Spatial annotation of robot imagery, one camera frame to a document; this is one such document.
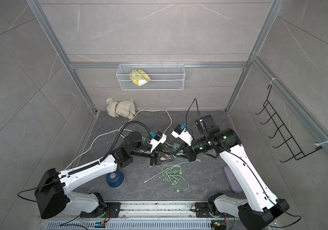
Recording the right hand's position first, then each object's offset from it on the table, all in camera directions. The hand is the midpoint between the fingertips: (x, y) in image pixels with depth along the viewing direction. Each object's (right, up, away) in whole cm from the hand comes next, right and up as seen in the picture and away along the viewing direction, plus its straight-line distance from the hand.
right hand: (178, 153), depth 63 cm
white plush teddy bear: (-39, +25, +47) cm, 66 cm away
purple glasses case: (+34, -22, +16) cm, 43 cm away
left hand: (-2, -1, 0) cm, 2 cm away
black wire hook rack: (+49, +4, +1) cm, 50 cm away
